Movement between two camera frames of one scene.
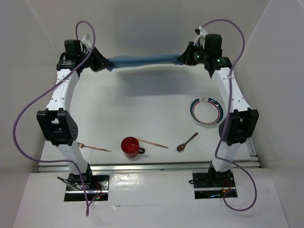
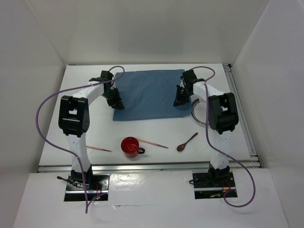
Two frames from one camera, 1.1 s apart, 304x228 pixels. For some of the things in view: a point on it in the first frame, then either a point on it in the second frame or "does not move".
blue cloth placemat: x=120 y=61 -> x=149 y=94
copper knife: x=151 y=142 does not move
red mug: x=130 y=146 does not move
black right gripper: x=186 y=58 -> x=180 y=100
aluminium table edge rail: x=148 y=168 does not move
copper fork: x=81 y=146 does not move
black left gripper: x=100 y=62 -> x=117 y=100
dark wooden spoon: x=181 y=147 does not move
